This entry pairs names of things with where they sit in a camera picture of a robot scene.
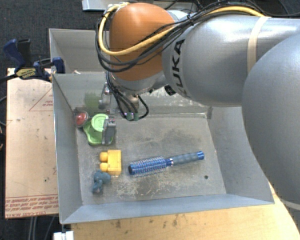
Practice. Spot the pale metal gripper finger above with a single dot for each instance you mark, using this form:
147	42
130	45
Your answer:
109	132
104	97

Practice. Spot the green plastic cup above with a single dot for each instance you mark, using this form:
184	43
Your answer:
96	129

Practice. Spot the yellow toy building block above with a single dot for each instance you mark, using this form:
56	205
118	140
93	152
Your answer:
112	162

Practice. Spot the red round toy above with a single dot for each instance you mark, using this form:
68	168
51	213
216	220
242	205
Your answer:
81	118

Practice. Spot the blue-grey toy animal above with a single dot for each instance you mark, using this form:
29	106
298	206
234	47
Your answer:
100	180

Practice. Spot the blue round hairbrush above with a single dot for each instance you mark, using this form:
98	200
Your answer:
152	165

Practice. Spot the grey metal bin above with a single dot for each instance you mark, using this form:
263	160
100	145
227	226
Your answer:
165	139

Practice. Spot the brown cardboard board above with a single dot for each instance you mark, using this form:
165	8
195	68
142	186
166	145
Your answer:
30	144

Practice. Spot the black cylinder on white bracket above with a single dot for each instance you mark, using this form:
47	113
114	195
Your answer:
170	90

